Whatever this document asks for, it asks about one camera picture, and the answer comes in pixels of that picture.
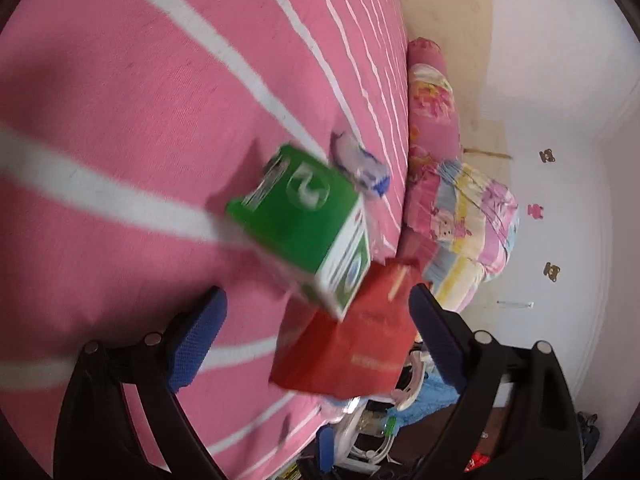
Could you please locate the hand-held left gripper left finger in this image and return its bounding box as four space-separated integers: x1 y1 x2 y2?
52 286 228 480

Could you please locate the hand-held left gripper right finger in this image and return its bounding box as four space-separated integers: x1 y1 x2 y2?
409 282 586 480

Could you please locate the red packet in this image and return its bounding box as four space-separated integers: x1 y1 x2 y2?
269 257 423 403

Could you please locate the green box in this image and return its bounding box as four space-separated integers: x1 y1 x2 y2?
225 143 372 322

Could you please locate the blue cloth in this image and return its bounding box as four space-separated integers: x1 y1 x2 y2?
397 372 462 427

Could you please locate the white high chair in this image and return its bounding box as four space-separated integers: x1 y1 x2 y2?
335 350 427 472

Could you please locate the folded colourful cartoon quilt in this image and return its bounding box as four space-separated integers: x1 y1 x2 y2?
402 160 521 313

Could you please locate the blue padded object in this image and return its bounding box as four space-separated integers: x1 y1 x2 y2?
317 425 337 472

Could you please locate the crumpled white blue wrapper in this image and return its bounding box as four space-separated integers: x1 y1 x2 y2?
330 130 391 196

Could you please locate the pink floral pillow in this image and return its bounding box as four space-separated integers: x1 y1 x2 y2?
406 37 463 201

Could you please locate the bed with pink striped sheet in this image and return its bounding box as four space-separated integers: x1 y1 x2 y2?
0 0 416 480

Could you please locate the thin wall stick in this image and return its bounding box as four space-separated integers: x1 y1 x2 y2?
464 147 513 160

